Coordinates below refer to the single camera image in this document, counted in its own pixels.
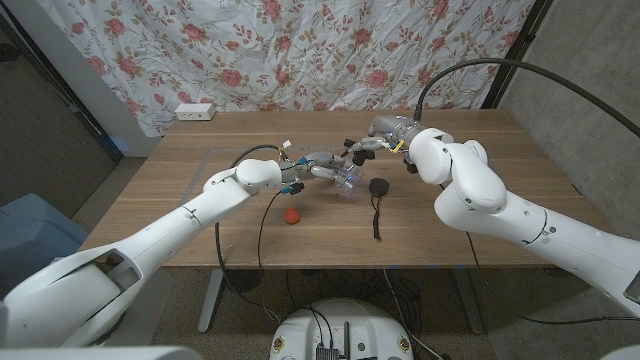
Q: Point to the white robot torso base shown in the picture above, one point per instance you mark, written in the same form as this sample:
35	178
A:
345	325

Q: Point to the white wall pillar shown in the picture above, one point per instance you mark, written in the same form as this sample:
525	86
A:
75	75

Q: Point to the white power strip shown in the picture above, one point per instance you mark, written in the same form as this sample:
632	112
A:
195	112

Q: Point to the blue grey bin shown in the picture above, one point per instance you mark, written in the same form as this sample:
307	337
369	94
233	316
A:
30	230

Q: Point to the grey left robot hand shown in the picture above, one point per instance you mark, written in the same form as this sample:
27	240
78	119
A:
325	165

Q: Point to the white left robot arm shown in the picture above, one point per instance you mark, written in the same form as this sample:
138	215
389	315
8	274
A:
200	210

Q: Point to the black round floor base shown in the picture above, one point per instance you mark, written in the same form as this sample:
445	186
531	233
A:
243	281

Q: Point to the grey table leg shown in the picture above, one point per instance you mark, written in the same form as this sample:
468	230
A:
467	300
210	300

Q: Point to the clear spray bottle black sprayer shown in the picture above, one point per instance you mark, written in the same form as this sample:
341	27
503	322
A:
362	157

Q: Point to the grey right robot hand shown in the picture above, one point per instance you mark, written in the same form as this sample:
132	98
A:
395	131

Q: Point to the black backdrop stand pole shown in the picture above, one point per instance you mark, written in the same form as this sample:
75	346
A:
520	45

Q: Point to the black frame bar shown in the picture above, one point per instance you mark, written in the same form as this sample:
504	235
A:
60	87

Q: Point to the floral backdrop cloth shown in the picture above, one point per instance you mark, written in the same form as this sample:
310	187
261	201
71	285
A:
300	50

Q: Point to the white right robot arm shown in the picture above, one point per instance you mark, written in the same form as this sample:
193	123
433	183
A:
475	185

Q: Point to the red toy strawberry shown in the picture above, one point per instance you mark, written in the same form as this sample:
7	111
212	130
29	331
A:
292	216

